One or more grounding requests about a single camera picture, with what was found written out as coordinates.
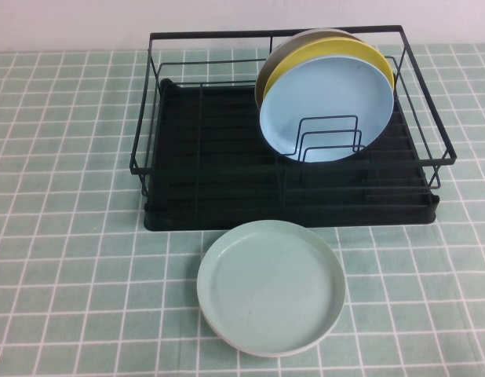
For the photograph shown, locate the green checked tablecloth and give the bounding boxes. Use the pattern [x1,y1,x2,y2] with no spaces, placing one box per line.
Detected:
[0,41,485,377]

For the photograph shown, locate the black wire dish rack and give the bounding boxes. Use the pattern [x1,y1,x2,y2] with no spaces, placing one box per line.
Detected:
[128,24,458,197]

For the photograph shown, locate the light blue plate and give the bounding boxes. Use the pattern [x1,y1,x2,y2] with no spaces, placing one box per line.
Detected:
[259,54,395,164]

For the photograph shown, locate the mint green plate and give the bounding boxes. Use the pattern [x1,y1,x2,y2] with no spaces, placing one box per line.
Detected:
[197,219,348,342]

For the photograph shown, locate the grey plate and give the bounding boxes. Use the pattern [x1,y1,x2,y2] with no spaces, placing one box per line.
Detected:
[253,27,365,115]

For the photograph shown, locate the pink plate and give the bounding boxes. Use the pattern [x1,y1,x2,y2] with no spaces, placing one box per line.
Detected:
[202,309,341,349]

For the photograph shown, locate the yellow plate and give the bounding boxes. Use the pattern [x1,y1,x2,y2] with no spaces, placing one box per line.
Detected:
[261,38,396,115]

